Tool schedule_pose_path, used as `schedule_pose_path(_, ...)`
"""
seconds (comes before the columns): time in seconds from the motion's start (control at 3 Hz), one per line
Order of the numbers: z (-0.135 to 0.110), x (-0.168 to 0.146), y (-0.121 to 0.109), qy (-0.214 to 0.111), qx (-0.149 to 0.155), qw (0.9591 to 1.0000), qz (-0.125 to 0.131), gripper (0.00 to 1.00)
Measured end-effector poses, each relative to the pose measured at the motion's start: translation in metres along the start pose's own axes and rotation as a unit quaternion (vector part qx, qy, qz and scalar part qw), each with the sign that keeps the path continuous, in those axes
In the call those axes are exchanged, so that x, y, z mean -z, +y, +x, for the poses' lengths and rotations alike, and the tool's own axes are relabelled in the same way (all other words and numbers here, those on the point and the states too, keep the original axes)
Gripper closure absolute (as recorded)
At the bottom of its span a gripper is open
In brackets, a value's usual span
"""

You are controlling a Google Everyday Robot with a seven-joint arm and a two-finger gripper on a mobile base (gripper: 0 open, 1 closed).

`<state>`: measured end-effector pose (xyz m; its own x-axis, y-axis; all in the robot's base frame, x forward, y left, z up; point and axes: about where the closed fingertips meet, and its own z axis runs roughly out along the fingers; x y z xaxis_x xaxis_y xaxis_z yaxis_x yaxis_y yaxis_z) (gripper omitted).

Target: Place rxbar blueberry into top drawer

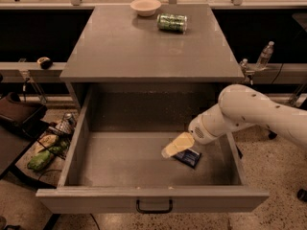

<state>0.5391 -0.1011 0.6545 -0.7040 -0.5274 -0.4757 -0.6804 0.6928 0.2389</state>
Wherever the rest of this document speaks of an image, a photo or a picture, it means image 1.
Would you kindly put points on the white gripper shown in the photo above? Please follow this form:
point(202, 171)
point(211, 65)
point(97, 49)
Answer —
point(199, 131)

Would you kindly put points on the blue rxbar blueberry bar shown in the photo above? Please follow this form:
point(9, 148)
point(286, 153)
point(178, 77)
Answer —
point(188, 157)

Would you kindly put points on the green soda can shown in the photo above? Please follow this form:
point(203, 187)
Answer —
point(172, 22)

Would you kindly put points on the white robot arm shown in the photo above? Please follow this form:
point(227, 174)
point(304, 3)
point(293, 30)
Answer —
point(239, 107)

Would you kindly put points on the open grey top drawer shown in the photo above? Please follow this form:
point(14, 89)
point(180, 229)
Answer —
point(115, 158)

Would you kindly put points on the grey cabinet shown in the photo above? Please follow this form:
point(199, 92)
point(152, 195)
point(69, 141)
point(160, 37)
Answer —
point(117, 45)

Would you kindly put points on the clear plastic water bottle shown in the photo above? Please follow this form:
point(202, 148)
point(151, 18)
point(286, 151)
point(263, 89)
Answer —
point(265, 56)

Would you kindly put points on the white paper bowl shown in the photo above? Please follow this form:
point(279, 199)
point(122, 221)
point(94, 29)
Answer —
point(145, 7)

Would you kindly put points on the yellow snack bag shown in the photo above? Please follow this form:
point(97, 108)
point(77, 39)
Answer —
point(45, 142)

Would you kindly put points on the green chip bag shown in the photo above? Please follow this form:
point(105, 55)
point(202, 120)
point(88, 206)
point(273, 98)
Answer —
point(45, 157)

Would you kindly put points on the black tape measure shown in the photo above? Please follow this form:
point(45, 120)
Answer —
point(44, 63)

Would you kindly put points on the dark brown chair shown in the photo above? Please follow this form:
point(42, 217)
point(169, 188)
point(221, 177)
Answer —
point(20, 125)

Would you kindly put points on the black drawer handle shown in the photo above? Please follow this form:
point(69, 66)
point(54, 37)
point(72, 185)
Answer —
point(154, 207)

